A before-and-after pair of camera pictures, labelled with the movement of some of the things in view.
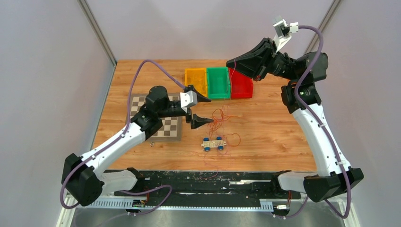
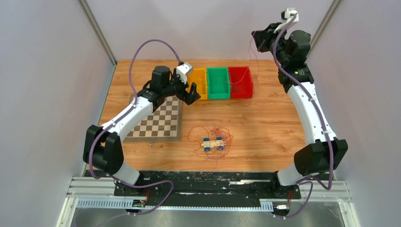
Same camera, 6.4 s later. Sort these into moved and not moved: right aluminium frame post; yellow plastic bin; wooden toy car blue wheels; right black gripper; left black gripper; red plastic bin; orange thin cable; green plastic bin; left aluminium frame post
Moved: left black gripper; right black gripper; orange thin cable
Not moved: right aluminium frame post; yellow plastic bin; green plastic bin; left aluminium frame post; wooden toy car blue wheels; red plastic bin
